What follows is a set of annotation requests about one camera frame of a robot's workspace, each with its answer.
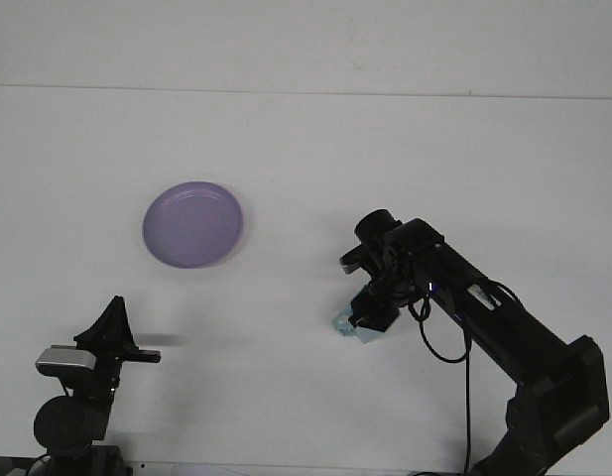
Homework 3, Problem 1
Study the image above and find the pale blue hexagonal cup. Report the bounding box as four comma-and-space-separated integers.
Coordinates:
329, 297, 382, 345

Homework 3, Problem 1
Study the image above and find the pale purple round plate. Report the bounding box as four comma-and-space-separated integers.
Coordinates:
142, 180, 245, 270

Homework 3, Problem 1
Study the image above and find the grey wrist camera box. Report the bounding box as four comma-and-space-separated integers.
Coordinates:
35, 346, 99, 377
340, 246, 374, 276

